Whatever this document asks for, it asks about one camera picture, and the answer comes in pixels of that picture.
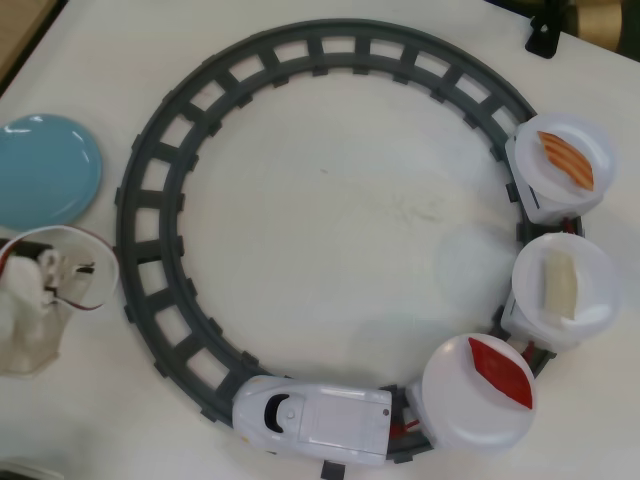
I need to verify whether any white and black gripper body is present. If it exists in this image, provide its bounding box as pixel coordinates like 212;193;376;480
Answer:
9;240;71;307

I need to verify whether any white squid toy sushi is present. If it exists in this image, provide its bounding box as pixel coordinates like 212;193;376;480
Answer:
542;249;581;321

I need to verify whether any blue round dish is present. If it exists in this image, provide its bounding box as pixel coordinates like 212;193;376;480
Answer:
0;112;105;227

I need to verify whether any white toy Shinkansen locomotive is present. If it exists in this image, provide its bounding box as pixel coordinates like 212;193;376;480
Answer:
230;374;394;457

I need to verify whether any orange striped salmon toy sushi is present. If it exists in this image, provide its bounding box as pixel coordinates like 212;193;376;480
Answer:
535;130;596;192

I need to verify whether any white toy train wagon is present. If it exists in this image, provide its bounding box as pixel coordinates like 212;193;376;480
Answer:
503;134;604;227
501;294;581;354
405;382;441;441

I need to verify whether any white round plastic plate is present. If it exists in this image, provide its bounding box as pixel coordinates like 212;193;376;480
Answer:
512;232;625;341
514;112;617;204
419;332;537;449

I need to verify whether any black table clamp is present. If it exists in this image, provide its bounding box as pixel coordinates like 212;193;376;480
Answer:
523;14;564;60

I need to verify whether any brown cardboard roll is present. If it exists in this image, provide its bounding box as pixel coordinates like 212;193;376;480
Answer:
574;0;634;49

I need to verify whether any red white black servo cable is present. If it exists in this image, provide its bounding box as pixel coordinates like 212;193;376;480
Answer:
0;224;121;314

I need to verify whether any gray circular toy rail track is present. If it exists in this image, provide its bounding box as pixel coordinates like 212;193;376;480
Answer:
113;17;586;469

